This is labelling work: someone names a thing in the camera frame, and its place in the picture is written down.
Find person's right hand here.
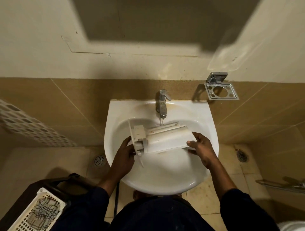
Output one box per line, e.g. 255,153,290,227
186,132,219,169

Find person's left hand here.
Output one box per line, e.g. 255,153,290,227
111,136,136,178

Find white detergent drawer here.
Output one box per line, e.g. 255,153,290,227
128,120,197,168

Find person's right forearm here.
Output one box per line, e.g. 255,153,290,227
207,162,281,231

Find person's left forearm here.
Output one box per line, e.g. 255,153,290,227
51,171,127,231

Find person's dark trousers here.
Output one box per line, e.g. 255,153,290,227
111,193,224,231

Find round metal floor drain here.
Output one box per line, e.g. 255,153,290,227
236,149,248,163
94,155,106,167

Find dark floor threshold strip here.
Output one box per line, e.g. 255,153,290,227
114,182,119,216

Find white ceramic sink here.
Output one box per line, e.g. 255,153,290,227
104,99,219,195

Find chrome sink faucet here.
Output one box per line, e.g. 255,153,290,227
155,89,172,119

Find chrome toilet sprayer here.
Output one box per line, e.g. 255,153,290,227
255,177,305,195

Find black-lined patterned cloth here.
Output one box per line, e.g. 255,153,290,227
28,196,60,227

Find dark plastic stool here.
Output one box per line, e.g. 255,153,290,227
0,173,100,231

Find white toilet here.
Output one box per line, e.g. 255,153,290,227
277,220,305,231

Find white perforated plastic basket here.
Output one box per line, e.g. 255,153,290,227
7,187,66,231

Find chrome wall toothbrush holder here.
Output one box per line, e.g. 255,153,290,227
204,72,239,100

